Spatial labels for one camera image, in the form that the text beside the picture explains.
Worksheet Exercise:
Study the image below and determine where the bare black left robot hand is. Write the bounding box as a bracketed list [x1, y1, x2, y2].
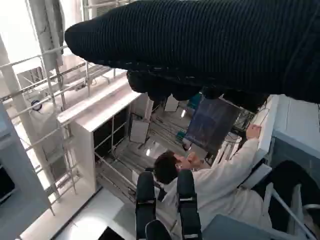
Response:
[134, 169, 203, 240]

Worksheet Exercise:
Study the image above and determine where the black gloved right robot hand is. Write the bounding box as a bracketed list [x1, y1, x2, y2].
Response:
[64, 0, 320, 113]

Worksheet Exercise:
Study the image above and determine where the person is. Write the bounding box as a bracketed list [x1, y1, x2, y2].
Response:
[153, 123, 276, 231]

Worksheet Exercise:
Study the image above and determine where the white ceiling light panel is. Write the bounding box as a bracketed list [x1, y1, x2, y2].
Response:
[129, 119, 150, 145]
[163, 96, 180, 113]

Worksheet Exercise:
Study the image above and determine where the grey chair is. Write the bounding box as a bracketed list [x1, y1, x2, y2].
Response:
[203, 157, 320, 240]

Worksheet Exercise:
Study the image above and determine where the dark blue monitor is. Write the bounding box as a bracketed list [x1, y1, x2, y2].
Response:
[184, 96, 242, 155]

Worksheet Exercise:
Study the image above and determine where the black screen monitor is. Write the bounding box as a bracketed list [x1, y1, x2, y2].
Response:
[98, 226, 136, 240]

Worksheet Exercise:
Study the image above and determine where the white desk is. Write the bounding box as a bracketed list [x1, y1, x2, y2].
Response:
[258, 94, 320, 151]

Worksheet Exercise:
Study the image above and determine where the grey partition with dark panes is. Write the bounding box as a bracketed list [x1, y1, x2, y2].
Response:
[0, 102, 51, 216]

